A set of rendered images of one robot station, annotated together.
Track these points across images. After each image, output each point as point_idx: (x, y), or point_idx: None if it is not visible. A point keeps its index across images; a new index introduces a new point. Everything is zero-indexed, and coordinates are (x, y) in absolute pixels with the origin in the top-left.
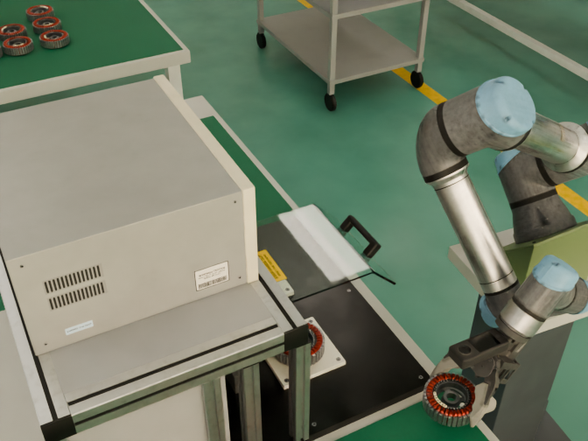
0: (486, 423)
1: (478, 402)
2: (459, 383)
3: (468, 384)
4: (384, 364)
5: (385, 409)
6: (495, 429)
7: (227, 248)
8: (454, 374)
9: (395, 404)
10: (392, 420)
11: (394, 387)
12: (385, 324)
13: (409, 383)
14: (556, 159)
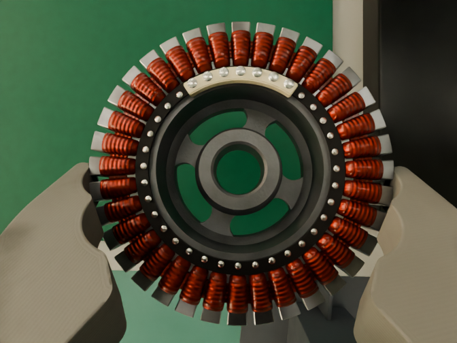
0: (318, 338)
1: (47, 224)
2: (277, 252)
3: (244, 290)
4: None
5: (356, 30)
6: (307, 342)
7: None
8: (341, 263)
9: (358, 70)
10: (313, 25)
11: (421, 73)
12: None
13: (409, 129)
14: None
